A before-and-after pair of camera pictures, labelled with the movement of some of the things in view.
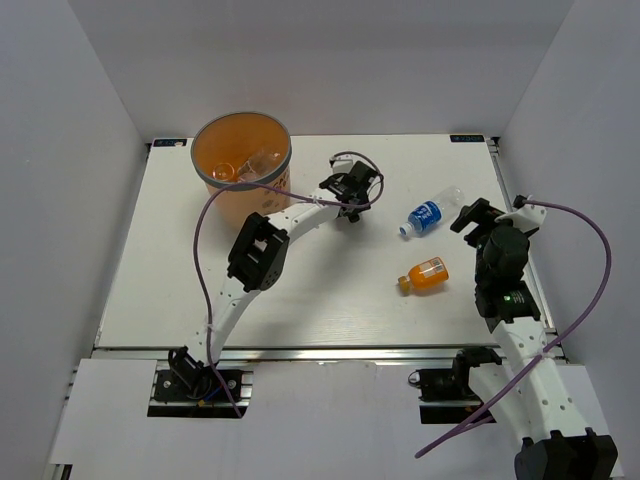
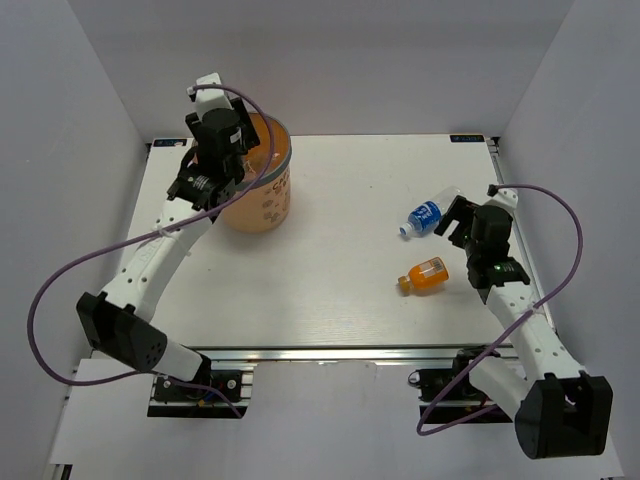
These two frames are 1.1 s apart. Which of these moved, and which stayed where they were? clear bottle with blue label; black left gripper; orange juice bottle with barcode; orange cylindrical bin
Moved: black left gripper
Stayed: orange juice bottle with barcode; orange cylindrical bin; clear bottle with blue label
